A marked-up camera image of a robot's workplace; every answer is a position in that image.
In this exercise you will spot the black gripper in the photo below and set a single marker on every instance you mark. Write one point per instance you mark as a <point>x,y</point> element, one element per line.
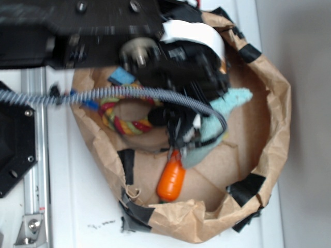
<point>187,60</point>

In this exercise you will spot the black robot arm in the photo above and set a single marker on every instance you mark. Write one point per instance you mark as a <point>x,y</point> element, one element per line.
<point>86,34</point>

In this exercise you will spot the brown spiral seashell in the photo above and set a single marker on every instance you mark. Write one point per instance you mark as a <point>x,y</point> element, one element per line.
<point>223,67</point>

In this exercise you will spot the blue sponge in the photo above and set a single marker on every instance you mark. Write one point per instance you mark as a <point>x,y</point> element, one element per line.
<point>121,77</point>

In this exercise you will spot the orange plastic carrot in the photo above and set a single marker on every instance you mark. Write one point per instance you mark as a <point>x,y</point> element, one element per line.
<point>172,178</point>

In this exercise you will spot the brown paper bag bin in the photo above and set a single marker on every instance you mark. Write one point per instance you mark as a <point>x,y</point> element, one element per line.
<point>228,186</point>

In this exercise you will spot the multicolour rope ring toy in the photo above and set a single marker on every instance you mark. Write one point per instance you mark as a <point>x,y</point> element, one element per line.
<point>110,118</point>

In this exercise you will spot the aluminium rail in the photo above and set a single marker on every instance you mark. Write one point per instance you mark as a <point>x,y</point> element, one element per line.
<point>36,180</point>

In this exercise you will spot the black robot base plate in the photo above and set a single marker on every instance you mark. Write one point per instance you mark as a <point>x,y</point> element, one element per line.
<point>18,144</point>

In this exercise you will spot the metal corner bracket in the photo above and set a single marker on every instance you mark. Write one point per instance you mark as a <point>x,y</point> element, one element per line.
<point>32,232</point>

